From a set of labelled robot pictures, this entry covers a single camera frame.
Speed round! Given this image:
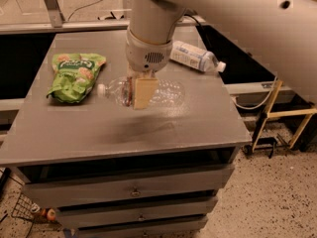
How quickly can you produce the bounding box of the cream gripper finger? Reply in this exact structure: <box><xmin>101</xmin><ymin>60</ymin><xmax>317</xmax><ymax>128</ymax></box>
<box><xmin>134</xmin><ymin>78</ymin><xmax>159</xmax><ymax>109</ymax></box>
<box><xmin>127</xmin><ymin>64</ymin><xmax>137</xmax><ymax>93</ymax></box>

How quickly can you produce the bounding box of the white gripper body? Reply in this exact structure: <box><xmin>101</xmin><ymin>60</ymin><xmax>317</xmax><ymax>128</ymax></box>
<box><xmin>126</xmin><ymin>30</ymin><xmax>172</xmax><ymax>72</ymax></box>

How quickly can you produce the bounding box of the clear plastic water bottle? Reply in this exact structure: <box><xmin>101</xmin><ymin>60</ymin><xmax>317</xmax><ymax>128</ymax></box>
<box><xmin>97</xmin><ymin>77</ymin><xmax>185</xmax><ymax>110</ymax></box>

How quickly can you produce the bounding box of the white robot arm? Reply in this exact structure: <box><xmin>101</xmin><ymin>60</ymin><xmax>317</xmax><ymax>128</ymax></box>
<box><xmin>126</xmin><ymin>0</ymin><xmax>317</xmax><ymax>104</ymax></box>

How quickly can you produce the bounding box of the white labelled plastic bottle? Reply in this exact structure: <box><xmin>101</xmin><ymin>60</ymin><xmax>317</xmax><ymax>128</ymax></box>
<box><xmin>170</xmin><ymin>41</ymin><xmax>226</xmax><ymax>72</ymax></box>

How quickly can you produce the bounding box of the green snack bag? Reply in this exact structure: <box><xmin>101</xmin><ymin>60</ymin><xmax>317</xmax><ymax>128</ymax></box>
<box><xmin>47</xmin><ymin>54</ymin><xmax>106</xmax><ymax>103</ymax></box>

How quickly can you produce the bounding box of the grey metal railing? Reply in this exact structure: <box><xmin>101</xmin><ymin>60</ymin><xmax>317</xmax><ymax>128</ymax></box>
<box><xmin>0</xmin><ymin>0</ymin><xmax>212</xmax><ymax>36</ymax></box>

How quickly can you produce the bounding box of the grey drawer cabinet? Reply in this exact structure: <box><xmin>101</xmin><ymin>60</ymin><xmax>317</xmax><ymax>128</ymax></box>
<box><xmin>0</xmin><ymin>26</ymin><xmax>253</xmax><ymax>238</ymax></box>

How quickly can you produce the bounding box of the top grey drawer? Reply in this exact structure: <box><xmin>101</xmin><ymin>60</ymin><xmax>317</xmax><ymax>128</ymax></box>
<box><xmin>23</xmin><ymin>165</ymin><xmax>234</xmax><ymax>207</ymax></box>

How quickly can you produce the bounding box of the grey drawer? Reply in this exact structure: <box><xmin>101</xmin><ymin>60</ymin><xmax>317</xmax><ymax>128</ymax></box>
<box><xmin>78</xmin><ymin>215</ymin><xmax>207</xmax><ymax>238</ymax></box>
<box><xmin>57</xmin><ymin>196</ymin><xmax>218</xmax><ymax>228</ymax></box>
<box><xmin>23</xmin><ymin>165</ymin><xmax>234</xmax><ymax>207</ymax></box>

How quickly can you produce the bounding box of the middle grey drawer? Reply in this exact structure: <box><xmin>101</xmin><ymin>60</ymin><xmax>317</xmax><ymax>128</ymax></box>
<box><xmin>57</xmin><ymin>196</ymin><xmax>218</xmax><ymax>228</ymax></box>

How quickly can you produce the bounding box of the bottom grey drawer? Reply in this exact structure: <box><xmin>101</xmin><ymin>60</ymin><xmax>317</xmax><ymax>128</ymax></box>
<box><xmin>78</xmin><ymin>215</ymin><xmax>207</xmax><ymax>238</ymax></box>

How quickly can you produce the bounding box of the black cable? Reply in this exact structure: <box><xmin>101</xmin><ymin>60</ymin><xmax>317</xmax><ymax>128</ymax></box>
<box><xmin>184</xmin><ymin>14</ymin><xmax>216</xmax><ymax>52</ymax></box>

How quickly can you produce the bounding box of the black wire basket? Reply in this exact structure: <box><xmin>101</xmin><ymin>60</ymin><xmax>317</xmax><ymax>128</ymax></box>
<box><xmin>11</xmin><ymin>192</ymin><xmax>41</xmax><ymax>221</ymax></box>

